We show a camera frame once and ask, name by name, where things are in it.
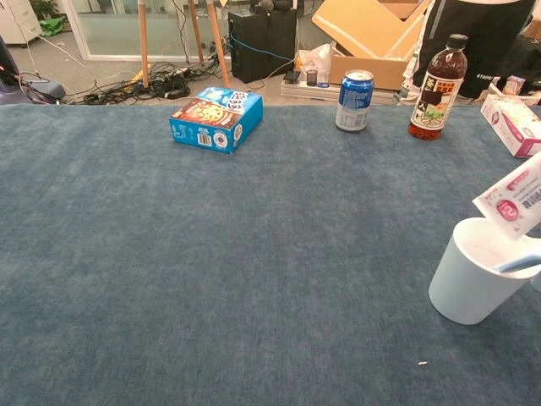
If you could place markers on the small pink box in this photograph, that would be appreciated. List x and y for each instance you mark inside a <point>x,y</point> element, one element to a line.
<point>513,86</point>

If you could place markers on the white framed glass partition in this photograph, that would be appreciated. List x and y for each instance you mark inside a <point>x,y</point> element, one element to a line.
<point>80,34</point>

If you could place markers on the white plastic bag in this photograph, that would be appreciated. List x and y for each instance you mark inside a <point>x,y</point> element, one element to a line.
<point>317,57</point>

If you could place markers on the black mesh pen holder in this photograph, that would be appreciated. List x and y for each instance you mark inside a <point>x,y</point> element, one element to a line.
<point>312,78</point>

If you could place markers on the blue cookie box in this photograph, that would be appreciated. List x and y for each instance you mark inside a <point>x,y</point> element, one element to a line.
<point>215,118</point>

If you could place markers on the white floral toothpaste tube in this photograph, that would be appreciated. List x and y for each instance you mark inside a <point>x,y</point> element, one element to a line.
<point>511,203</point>

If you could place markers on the standing person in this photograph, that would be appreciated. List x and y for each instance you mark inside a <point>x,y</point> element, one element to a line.
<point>486,34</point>

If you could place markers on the black computer tower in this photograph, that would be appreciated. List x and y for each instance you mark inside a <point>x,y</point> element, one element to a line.
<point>262,46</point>

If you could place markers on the white cabinet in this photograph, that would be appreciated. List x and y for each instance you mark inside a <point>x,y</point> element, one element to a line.
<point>17,21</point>

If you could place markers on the dark blue machine base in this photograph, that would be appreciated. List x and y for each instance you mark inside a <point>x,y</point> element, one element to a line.
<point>8,91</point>

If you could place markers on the white storage basket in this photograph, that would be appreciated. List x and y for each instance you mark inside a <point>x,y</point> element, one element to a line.
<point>494,91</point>

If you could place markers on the pink and white box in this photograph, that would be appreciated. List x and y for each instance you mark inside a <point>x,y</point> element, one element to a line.
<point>511,122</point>

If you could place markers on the green bag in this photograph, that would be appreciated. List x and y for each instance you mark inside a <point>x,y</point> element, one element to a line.
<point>53,26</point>

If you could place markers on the blue soda can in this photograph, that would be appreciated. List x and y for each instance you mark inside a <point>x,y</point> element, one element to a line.
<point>354,101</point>

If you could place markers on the blue table mat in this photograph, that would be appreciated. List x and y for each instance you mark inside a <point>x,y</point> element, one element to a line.
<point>169,275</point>

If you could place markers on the wooden easel leg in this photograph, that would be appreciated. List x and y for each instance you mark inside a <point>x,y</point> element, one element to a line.
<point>217,42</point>
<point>195,29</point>
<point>144,42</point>

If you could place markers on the black fabric bag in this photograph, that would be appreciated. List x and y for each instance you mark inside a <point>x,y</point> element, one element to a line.
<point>528,55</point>

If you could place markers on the light blue toothbrush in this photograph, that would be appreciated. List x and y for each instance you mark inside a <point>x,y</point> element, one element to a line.
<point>520,263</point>

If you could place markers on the dark tea bottle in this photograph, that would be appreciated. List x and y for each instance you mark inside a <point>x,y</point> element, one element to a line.
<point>435,93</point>

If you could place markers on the white metal floor frame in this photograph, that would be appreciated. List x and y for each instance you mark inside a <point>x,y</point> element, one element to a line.
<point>313,94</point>

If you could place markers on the open cardboard box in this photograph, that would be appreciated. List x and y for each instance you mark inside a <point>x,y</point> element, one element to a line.
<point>363,25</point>

